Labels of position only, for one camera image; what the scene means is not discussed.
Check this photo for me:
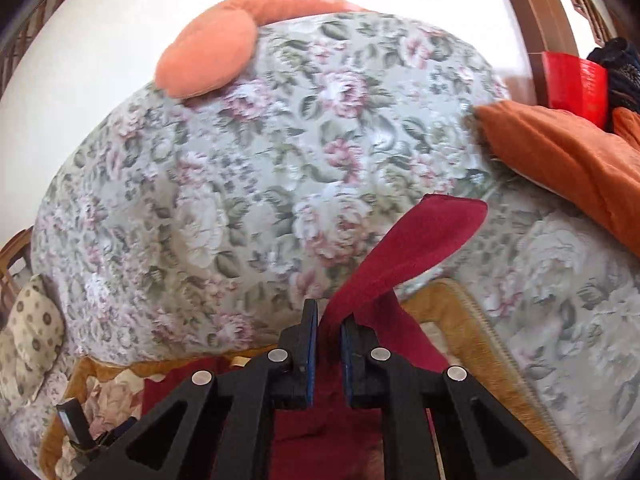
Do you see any red box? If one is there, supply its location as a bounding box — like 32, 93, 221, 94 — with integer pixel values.
541, 51, 612, 128

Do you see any wooden lattice screen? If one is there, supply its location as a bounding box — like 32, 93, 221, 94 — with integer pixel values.
0, 0, 68, 91

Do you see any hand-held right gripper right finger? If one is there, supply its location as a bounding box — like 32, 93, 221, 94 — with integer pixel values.
340, 317, 581, 480

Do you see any dark clothing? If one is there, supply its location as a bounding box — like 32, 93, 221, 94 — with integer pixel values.
586, 37, 640, 116

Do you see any orange velvet cushion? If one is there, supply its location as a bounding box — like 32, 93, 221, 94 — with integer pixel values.
475, 100, 640, 258

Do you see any wooden chair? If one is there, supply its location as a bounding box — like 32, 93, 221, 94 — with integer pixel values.
0, 227, 33, 321

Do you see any wooden door frame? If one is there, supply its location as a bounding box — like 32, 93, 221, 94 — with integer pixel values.
487, 0, 616, 111

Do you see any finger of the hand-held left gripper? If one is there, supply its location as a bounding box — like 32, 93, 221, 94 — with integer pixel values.
56, 399, 96, 453
99, 417, 139, 449

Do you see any dark red fleece garment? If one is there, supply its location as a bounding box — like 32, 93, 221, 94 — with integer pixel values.
142, 194, 488, 480

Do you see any plush flower blanket orange border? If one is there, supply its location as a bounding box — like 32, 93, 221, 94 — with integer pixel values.
37, 277, 576, 480

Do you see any cream dotted cushion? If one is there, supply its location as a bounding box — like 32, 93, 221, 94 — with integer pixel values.
11, 274, 66, 376
0, 330, 46, 406

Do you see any round orange pillow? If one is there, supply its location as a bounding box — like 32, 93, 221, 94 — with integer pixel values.
155, 0, 371, 98

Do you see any floral sofa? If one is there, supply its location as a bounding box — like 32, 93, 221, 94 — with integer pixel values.
0, 12, 640, 480

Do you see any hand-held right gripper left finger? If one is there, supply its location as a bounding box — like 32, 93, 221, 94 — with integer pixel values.
75, 299, 321, 480

